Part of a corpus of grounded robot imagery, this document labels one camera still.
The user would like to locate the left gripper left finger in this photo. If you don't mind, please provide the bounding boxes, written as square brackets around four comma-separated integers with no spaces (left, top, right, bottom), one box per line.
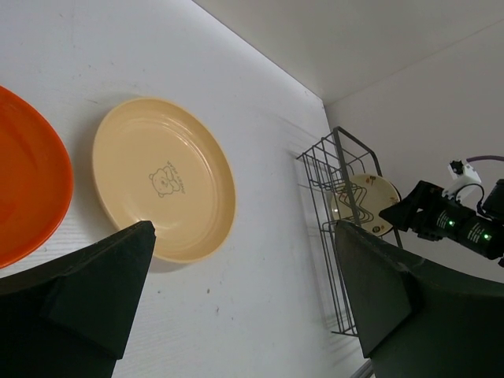
[1,220,156,377]

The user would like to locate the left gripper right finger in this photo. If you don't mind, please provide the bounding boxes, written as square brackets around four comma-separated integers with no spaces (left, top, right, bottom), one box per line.
[335,220,503,377]

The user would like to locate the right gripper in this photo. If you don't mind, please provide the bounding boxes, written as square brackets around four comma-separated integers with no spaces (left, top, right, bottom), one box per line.
[379,180,476,241]

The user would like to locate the orange plate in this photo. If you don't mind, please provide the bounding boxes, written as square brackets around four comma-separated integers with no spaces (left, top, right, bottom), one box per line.
[1,87,73,268]

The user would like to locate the beige bear plate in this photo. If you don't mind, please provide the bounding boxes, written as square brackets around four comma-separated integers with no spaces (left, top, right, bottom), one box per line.
[91,97,236,264]

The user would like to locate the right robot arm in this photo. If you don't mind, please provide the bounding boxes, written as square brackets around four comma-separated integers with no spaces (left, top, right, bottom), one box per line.
[380,180,503,265]

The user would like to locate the cream plate red marks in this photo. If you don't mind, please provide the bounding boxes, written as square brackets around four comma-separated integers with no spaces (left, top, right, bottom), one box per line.
[331,174,402,237]

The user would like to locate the grey wire dish rack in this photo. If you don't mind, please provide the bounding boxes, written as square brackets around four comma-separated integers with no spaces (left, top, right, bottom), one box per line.
[296,126,402,336]

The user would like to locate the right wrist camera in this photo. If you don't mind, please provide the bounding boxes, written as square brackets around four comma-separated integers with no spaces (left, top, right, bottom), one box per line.
[443,160,482,201]

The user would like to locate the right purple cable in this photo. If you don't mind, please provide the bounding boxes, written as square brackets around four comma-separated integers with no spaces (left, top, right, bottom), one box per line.
[464,154,504,164]

